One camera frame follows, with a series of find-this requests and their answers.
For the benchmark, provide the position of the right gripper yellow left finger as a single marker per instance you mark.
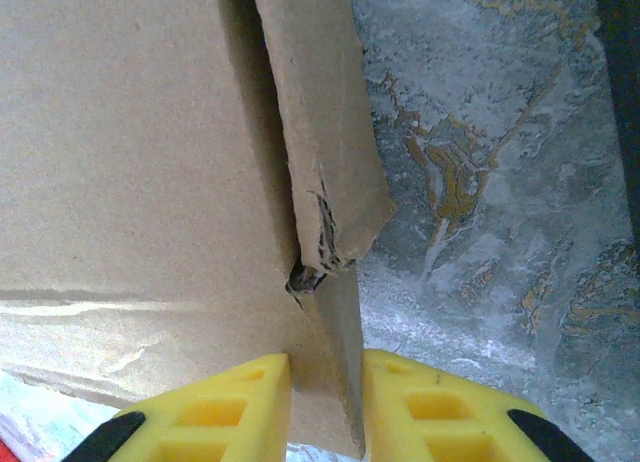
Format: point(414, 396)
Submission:
point(215, 422)

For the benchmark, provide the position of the brown cardboard box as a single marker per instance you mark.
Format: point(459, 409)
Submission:
point(125, 157)

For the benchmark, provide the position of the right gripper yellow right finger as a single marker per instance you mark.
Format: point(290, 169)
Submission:
point(450, 422)

